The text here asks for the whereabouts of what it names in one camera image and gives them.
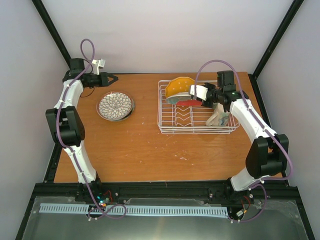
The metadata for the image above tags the white bottom plate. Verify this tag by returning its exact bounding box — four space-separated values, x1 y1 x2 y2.
96 91 135 122

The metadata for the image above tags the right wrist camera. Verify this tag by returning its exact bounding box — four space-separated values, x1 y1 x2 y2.
188 84 209 101

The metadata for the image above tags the white wire dish rack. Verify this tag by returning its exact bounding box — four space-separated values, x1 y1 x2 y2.
157 80 240 135

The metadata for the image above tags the cream dragon mug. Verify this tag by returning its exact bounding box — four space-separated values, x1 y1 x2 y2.
205 103 230 127

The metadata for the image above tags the orange dotted plate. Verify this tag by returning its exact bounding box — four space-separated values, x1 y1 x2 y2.
165 76 195 98

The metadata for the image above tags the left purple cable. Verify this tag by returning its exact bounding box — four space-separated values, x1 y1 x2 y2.
55 38 127 221

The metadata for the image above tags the purple cable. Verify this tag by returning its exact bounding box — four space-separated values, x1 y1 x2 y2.
55 38 127 221
193 59 295 224

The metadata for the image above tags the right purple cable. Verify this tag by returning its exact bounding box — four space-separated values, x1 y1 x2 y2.
193 59 295 224

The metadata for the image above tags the right black frame post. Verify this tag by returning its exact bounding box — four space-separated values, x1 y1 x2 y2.
251 0 305 78

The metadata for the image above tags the light blue cable duct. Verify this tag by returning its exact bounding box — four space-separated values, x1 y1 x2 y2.
38 203 228 218

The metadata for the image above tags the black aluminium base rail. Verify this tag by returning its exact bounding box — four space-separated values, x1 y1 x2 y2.
30 181 302 207

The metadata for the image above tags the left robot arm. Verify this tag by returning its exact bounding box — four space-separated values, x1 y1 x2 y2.
45 58 118 184

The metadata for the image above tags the red teal patterned plate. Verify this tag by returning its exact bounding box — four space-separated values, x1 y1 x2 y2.
165 92 202 107

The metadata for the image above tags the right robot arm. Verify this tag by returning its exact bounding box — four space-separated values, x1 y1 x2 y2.
193 70 292 192

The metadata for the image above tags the left black frame post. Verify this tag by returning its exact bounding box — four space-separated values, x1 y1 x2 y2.
31 0 71 71

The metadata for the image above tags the black frame post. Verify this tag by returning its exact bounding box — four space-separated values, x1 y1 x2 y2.
251 0 305 78
31 0 71 71

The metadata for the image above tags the metal front panel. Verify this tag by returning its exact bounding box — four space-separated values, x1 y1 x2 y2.
16 197 314 240

